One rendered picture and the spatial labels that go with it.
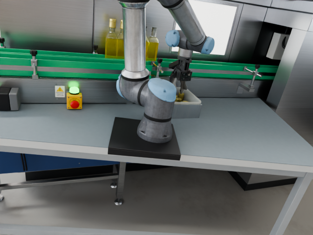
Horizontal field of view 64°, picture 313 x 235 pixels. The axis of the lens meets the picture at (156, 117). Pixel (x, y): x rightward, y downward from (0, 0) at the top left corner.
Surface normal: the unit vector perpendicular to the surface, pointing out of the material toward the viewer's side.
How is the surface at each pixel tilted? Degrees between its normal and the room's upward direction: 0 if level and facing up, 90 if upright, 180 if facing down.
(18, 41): 90
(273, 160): 0
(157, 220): 0
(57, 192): 0
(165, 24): 90
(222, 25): 90
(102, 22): 90
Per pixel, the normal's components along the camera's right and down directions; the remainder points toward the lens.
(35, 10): 0.32, 0.46
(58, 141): 0.14, -0.89
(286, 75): -0.94, 0.02
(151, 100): -0.61, 0.22
